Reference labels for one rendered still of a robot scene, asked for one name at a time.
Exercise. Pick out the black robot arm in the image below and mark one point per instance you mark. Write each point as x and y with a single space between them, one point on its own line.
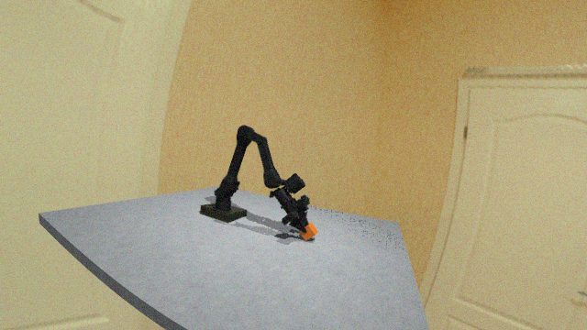
271 177

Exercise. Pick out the orange block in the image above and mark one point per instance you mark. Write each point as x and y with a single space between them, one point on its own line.
311 231

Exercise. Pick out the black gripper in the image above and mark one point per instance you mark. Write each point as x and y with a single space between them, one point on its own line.
297 218

